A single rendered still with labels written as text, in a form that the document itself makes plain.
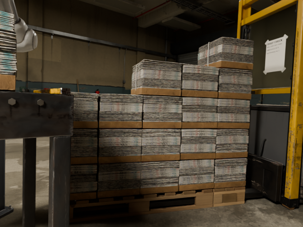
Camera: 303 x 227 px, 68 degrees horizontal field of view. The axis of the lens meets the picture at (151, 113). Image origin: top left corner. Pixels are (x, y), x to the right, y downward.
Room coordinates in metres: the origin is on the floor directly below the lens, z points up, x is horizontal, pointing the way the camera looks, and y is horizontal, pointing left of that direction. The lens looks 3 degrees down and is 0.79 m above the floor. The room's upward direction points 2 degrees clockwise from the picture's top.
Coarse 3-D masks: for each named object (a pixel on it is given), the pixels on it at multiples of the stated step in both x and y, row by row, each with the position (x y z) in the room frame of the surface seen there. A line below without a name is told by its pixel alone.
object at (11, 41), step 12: (0, 12) 0.65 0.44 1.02; (0, 24) 0.65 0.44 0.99; (12, 24) 0.67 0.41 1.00; (0, 36) 0.65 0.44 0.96; (12, 36) 0.67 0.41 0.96; (0, 48) 0.65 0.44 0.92; (12, 48) 0.67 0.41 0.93; (0, 60) 0.66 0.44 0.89; (12, 60) 0.68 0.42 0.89; (0, 72) 0.66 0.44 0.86; (12, 72) 0.67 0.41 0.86
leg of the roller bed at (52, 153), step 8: (56, 136) 0.63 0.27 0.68; (64, 136) 0.65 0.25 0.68; (56, 144) 0.63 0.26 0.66; (64, 144) 0.65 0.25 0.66; (56, 152) 0.63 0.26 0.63; (64, 152) 0.65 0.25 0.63; (56, 160) 0.63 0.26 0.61; (64, 160) 0.65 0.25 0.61; (56, 168) 0.63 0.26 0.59; (64, 168) 0.65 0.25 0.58; (56, 176) 0.63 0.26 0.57; (64, 176) 0.65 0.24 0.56; (56, 184) 0.63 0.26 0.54; (64, 184) 0.65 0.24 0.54; (56, 192) 0.63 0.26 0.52; (64, 192) 0.65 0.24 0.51; (56, 200) 0.63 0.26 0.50; (64, 200) 0.65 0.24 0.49; (56, 208) 0.63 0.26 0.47; (64, 208) 0.65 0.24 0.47; (48, 216) 0.66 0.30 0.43; (56, 216) 0.63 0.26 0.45; (64, 216) 0.65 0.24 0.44; (48, 224) 0.66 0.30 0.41; (56, 224) 0.63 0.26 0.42; (64, 224) 0.65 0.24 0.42
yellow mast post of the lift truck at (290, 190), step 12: (300, 0) 1.70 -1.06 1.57; (300, 12) 1.69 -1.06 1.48; (300, 24) 1.68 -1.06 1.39; (300, 36) 1.68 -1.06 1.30; (300, 48) 1.67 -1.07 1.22; (300, 60) 1.67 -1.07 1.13; (300, 72) 1.67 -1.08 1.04; (300, 84) 1.67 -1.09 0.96; (300, 96) 1.68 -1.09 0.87; (300, 108) 1.68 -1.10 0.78; (300, 120) 1.68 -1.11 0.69; (288, 132) 1.74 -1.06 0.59; (300, 132) 1.68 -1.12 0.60; (288, 144) 1.71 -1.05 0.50; (300, 144) 1.69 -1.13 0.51; (288, 156) 1.71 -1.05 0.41; (300, 156) 1.69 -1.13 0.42; (288, 168) 1.70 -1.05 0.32; (288, 180) 1.69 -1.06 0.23; (288, 192) 1.68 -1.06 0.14
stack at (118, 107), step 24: (96, 96) 1.46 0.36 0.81; (120, 96) 1.48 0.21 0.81; (144, 96) 1.53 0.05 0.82; (168, 96) 1.59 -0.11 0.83; (96, 120) 1.45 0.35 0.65; (120, 120) 1.49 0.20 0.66; (144, 120) 1.54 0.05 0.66; (168, 120) 1.58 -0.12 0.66; (192, 120) 1.64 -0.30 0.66; (216, 120) 1.70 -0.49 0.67; (72, 144) 1.40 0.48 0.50; (96, 144) 1.44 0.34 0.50; (120, 144) 1.48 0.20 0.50; (144, 144) 1.53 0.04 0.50; (168, 144) 1.58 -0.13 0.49; (192, 144) 1.64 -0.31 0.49; (72, 168) 1.41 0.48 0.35; (96, 168) 1.47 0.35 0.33; (120, 168) 1.49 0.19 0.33; (144, 168) 1.54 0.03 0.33; (168, 168) 1.59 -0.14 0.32; (192, 168) 1.64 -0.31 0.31; (72, 192) 1.41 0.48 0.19; (168, 192) 1.60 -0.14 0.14; (192, 192) 1.64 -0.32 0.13; (72, 216) 1.40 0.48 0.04; (96, 216) 1.45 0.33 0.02; (120, 216) 1.49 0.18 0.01
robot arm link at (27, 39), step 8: (0, 0) 1.24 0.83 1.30; (8, 0) 1.26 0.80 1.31; (0, 8) 1.27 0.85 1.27; (8, 8) 1.28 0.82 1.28; (16, 16) 1.35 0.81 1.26; (16, 24) 1.36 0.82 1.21; (24, 24) 1.41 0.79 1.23; (16, 32) 1.37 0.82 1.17; (24, 32) 1.41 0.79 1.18; (32, 32) 1.45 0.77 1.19; (24, 40) 1.41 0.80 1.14; (32, 40) 1.44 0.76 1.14; (24, 48) 1.44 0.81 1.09; (32, 48) 1.47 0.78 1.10
